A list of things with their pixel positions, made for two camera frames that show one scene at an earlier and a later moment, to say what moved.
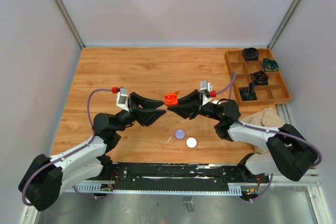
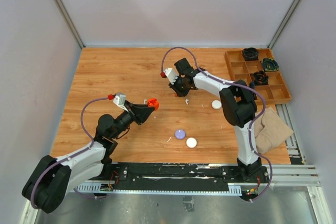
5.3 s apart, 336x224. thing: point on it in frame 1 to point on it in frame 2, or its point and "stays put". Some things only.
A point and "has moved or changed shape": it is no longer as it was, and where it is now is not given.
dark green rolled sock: [270, 65] stays put
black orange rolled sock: [259, 78] stays put
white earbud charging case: [191, 142] stays put
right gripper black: [191, 110] to [181, 94]
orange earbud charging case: [170, 99] has moved or changed shape
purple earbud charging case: [180, 134] stays put
